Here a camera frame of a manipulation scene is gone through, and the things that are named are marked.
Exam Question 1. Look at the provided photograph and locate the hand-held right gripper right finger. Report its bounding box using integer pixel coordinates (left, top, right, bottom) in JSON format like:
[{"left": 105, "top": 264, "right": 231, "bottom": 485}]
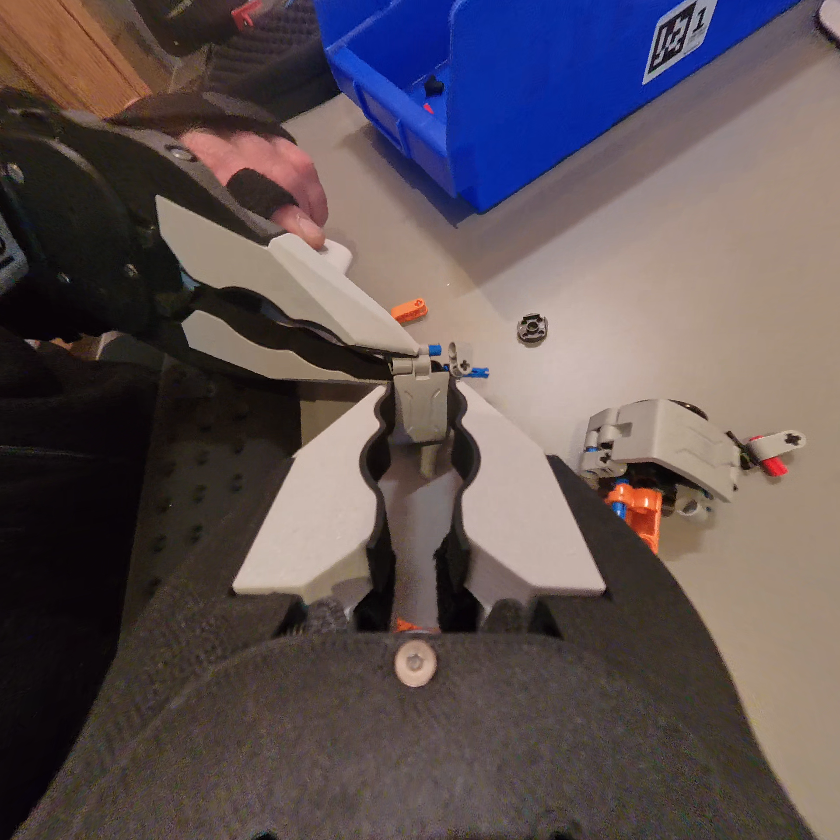
[{"left": 449, "top": 381, "right": 607, "bottom": 606}]

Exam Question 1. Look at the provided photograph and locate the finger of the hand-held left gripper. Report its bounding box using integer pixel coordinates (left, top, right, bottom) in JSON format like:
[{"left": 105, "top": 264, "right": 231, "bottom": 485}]
[
  {"left": 180, "top": 308, "right": 389, "bottom": 385},
  {"left": 155, "top": 196, "right": 422, "bottom": 358}
]

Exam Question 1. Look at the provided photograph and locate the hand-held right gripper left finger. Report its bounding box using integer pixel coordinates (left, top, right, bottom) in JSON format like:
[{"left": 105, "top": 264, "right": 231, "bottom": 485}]
[{"left": 233, "top": 384, "right": 391, "bottom": 599}]

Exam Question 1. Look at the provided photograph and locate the grey block module blue pin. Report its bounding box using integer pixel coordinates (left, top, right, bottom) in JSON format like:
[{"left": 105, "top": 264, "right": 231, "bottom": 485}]
[{"left": 392, "top": 341, "right": 491, "bottom": 478}]

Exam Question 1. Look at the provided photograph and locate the grey block module orange part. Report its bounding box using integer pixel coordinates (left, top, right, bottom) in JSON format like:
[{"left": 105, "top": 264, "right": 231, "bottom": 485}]
[{"left": 577, "top": 397, "right": 807, "bottom": 553}]

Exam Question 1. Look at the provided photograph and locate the person's left forearm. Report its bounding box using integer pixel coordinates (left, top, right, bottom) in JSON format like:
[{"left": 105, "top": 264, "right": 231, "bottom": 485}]
[{"left": 112, "top": 91, "right": 296, "bottom": 145}]

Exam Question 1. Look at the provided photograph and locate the person's left hand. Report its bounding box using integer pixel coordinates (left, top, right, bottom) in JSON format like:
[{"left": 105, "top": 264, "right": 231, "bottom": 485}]
[{"left": 178, "top": 126, "right": 330, "bottom": 250}]

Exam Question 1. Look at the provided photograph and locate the black foam pad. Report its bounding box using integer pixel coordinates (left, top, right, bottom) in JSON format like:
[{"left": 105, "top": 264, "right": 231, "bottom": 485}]
[{"left": 197, "top": 0, "right": 339, "bottom": 102}]

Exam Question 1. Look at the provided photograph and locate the blue plastic bin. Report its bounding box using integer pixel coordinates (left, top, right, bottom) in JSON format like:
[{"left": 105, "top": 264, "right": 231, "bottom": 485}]
[{"left": 314, "top": 0, "right": 805, "bottom": 214}]

